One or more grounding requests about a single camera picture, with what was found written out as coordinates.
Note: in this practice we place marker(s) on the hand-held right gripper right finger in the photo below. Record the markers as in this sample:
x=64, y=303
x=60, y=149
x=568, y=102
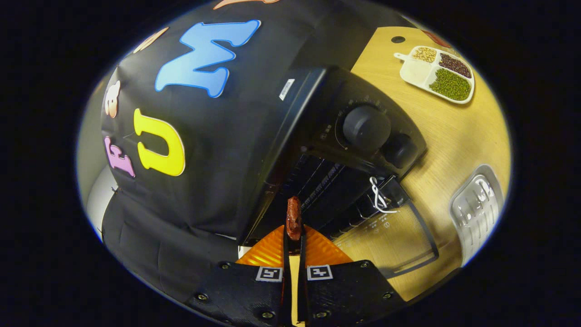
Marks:
x=345, y=290

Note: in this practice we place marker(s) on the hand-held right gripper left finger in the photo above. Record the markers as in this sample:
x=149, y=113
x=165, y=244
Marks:
x=245, y=290

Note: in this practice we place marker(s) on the red meat piece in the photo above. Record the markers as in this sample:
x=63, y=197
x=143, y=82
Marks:
x=294, y=218

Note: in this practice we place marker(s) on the black electric oven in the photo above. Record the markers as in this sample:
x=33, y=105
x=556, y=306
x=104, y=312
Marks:
x=317, y=104

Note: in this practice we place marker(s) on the small white rectangular dish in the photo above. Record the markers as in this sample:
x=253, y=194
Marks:
x=476, y=213

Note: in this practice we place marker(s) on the white divided tray of beans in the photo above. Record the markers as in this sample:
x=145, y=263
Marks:
x=417, y=70

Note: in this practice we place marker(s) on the black table grommet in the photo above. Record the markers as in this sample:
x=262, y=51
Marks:
x=398, y=39

